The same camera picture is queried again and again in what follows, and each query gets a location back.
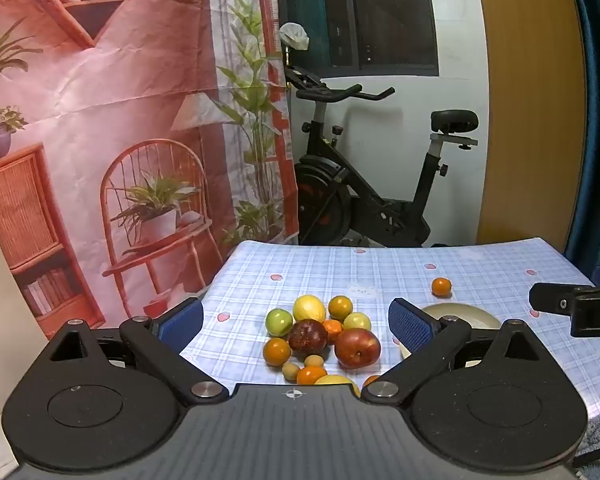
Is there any dark window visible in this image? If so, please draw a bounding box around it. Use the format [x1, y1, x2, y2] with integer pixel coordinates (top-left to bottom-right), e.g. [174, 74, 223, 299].
[275, 0, 440, 80]

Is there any red apple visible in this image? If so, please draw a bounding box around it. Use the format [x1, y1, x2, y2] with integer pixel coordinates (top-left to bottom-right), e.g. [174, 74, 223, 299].
[334, 328, 382, 368]

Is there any white cloth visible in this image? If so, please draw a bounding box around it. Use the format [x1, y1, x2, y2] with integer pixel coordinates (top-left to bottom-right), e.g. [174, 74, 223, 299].
[279, 22, 310, 52]

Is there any dark purple mangosteen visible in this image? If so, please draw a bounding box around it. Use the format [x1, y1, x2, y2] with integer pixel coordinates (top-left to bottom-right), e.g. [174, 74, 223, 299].
[288, 319, 329, 353]

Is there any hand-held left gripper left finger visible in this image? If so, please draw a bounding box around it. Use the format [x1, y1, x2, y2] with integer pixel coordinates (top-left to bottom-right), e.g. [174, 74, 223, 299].
[45, 297, 229, 406]

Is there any blue checked tablecloth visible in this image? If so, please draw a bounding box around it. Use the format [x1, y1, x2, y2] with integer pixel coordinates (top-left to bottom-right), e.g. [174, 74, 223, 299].
[180, 239, 600, 418]

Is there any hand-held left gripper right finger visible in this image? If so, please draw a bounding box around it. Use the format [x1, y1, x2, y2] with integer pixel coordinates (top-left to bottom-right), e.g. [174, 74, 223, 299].
[361, 298, 548, 406]

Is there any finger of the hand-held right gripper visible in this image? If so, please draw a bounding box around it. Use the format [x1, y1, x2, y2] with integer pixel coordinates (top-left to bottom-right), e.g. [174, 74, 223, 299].
[529, 282, 593, 318]

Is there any black exercise bike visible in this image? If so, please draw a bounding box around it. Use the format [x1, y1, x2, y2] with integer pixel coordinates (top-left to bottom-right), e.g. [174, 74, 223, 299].
[280, 50, 480, 248]

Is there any cream plate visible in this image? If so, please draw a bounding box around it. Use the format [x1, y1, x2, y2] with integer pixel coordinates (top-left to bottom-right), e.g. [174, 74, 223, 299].
[399, 303, 501, 361]

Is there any wooden door panel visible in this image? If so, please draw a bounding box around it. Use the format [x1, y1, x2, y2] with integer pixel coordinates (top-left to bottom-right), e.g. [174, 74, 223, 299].
[472, 0, 588, 256]

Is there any yellow-green jujube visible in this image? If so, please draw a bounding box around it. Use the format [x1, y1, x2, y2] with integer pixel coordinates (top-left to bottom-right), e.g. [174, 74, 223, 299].
[343, 312, 372, 332]

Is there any printed backdrop cloth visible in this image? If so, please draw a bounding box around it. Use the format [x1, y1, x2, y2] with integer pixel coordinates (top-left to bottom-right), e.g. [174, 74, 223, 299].
[0, 0, 301, 341]

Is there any yellow lemon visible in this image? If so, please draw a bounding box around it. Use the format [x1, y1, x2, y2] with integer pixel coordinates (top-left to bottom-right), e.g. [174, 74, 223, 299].
[314, 374, 362, 397]
[293, 295, 327, 324]

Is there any green jujube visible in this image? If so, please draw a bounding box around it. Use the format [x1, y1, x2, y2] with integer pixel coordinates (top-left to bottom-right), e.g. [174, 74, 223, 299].
[265, 308, 294, 337]

